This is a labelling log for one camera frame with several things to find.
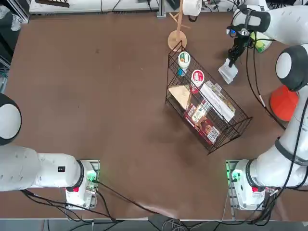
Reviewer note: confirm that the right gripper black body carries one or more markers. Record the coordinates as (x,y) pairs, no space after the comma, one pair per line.
(241,43)

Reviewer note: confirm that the white paper tissue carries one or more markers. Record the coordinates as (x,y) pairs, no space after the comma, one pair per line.
(227,74)

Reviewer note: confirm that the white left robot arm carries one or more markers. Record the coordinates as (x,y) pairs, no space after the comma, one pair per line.
(24,168)

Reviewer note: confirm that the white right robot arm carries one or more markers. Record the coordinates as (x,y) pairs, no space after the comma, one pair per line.
(276,173)

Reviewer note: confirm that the green tissue pack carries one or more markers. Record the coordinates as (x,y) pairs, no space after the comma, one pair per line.
(263,45)

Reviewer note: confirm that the orange round bin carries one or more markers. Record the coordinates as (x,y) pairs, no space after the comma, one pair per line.
(284,106)

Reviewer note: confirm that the red lid white jar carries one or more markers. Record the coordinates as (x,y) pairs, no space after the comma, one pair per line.
(197,77)

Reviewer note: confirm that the long yellow white box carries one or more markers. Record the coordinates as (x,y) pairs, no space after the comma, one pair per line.
(217,101)

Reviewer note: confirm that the green lid white jar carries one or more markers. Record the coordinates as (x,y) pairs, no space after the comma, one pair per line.
(184,59)

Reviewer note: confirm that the teal snack packet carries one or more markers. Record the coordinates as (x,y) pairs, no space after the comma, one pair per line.
(181,72)

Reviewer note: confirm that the wooden mug tree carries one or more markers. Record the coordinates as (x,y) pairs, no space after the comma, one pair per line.
(177,41)

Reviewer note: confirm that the wrapped triangle sandwich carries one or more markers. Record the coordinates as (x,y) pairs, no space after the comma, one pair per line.
(180,96)

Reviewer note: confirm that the red white cookie box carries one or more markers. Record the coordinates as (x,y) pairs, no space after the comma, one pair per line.
(204,125)

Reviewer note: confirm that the black device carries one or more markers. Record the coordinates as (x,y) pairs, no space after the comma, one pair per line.
(173,3)

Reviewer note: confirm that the aluminium camera post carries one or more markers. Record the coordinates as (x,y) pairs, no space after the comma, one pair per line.
(161,9)

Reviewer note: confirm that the aluminium frame profile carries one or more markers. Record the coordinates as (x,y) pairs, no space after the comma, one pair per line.
(21,12)

